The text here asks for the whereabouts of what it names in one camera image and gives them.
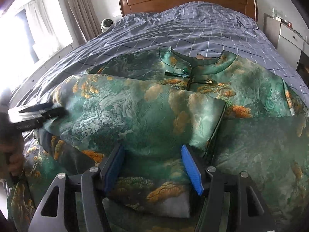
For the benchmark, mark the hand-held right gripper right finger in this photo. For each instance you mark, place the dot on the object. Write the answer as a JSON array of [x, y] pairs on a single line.
[[193, 171]]

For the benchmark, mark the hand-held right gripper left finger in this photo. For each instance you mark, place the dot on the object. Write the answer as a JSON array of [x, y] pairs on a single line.
[[113, 169]]

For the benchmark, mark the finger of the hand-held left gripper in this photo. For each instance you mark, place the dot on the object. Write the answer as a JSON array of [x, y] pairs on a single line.
[[54, 113]]

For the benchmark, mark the green printed jacket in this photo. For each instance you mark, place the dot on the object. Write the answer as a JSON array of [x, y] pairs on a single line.
[[149, 116]]

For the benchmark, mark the person's left hand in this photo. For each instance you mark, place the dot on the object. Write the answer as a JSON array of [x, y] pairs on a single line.
[[15, 162]]

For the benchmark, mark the window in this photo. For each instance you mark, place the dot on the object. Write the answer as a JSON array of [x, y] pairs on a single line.
[[21, 41]]

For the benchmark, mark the white sheer curtain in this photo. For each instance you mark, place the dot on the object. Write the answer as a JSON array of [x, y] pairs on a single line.
[[43, 26]]

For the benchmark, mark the white round fan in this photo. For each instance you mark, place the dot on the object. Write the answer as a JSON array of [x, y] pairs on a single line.
[[108, 25]]

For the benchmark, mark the beige curtain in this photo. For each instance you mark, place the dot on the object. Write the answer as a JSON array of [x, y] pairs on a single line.
[[79, 9]]

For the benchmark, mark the blue checked bed sheet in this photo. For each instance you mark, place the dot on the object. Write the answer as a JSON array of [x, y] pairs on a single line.
[[169, 26]]

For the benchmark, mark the white desk with drawers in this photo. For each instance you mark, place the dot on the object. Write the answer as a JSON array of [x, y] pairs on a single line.
[[289, 37]]

